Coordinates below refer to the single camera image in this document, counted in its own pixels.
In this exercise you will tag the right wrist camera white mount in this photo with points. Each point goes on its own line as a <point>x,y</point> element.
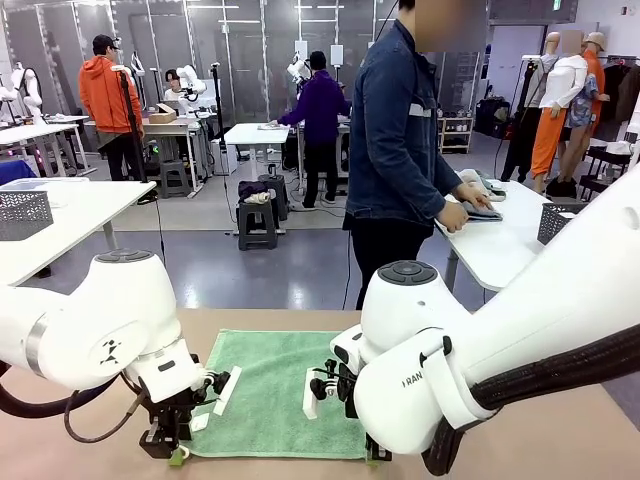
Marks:
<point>314,400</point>

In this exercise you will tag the white panel on post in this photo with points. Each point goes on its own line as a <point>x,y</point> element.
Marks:
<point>301,47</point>
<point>337,55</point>

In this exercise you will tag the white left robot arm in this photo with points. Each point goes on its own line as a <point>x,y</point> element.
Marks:
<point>125,310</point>

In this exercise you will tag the seated person in white shirt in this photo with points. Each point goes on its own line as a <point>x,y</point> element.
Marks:
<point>175,92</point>

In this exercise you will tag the black tripod pole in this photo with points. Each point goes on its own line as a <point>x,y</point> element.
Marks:
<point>130,116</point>

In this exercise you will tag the person's right hand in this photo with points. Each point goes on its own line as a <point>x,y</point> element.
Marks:
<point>451,217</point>

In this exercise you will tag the white shelf rack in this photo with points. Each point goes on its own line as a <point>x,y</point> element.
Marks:
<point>457,137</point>

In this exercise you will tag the rack of dark clothes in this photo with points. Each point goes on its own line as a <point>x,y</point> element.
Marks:
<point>620,95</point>

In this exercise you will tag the white rectangular table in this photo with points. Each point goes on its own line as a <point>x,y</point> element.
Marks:
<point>100,200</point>

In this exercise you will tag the grey plastic stool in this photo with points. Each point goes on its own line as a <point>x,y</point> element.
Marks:
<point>280,192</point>
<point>175,167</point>
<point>257,212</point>

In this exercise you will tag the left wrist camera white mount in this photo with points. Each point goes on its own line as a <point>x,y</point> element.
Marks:
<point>227,390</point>

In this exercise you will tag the blue cloth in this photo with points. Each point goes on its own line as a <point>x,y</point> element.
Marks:
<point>15,172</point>

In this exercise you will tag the black upright stand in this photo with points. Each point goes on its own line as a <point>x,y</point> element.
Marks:
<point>218,100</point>

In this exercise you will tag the cardboard box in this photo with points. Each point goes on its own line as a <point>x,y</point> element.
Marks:
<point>162,118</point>

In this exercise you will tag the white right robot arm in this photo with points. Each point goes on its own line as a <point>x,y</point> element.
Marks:
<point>550,300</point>

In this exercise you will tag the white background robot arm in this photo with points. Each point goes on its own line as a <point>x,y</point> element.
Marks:
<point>192,82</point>
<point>296,67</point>
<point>31,90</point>

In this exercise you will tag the green towel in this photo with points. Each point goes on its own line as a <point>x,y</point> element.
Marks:
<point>280,390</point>

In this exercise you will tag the dark grey towel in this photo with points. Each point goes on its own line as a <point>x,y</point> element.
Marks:
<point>487,215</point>

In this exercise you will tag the person's left hand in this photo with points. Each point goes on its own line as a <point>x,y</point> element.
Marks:
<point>474,196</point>

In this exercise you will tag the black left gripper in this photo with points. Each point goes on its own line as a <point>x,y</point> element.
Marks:
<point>172,417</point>

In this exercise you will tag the black trolley cart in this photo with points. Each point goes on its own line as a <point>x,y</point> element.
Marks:
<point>600,160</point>

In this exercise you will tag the mannequin in grey top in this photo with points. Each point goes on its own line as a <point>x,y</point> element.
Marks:
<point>525,125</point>

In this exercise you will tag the white table with rounded edge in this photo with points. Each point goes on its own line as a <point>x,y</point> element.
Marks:
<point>490,250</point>

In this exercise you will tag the grey-framed workbench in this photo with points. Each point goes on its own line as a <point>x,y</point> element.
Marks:
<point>170,130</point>

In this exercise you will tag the small white desk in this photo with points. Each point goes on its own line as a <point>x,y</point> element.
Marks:
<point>250,135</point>

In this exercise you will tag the person in purple hoodie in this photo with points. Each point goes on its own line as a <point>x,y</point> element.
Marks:
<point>320,110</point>

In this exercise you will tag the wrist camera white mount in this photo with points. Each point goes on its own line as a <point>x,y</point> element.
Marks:
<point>314,400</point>
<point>227,390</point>

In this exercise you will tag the black bags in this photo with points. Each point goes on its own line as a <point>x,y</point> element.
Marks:
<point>492,117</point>

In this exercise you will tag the person in denim jacket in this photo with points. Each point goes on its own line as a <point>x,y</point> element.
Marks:
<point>390,150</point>

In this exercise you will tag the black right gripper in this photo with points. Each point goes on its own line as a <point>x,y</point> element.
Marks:
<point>351,407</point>

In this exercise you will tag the long white background desk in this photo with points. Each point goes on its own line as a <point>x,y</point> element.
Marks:
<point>30,132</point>

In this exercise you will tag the dark and beige clothes pile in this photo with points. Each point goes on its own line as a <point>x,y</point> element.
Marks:
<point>252,191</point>

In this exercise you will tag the person in orange hoodie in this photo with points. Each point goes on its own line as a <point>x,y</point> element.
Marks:
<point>102,95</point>

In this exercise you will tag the mannequin in white top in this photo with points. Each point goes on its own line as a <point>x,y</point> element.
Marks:
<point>565,80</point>

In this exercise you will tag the grey perforated plastic basket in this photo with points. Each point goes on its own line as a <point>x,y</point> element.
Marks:
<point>552,225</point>
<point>25,215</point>

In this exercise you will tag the person's right forearm denim sleeve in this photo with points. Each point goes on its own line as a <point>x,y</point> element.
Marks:
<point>425,185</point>

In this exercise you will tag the mannequin in orange shirt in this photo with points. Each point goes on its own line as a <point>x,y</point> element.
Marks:
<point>596,70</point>

